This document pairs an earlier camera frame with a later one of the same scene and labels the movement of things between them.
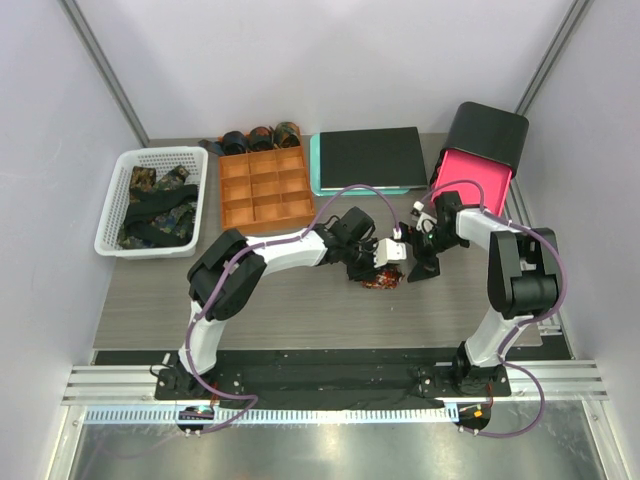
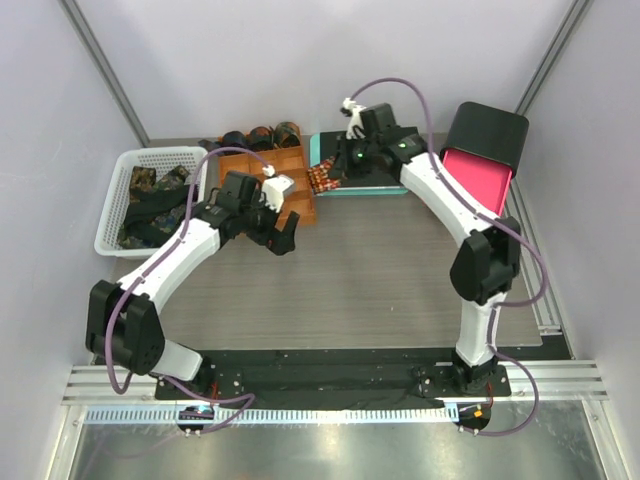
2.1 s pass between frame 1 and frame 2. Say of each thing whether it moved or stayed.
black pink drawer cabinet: stayed
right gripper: moved
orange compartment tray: stayed
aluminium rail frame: stayed
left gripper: moved
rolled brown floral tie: stayed
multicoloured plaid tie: moved
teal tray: stayed
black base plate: stayed
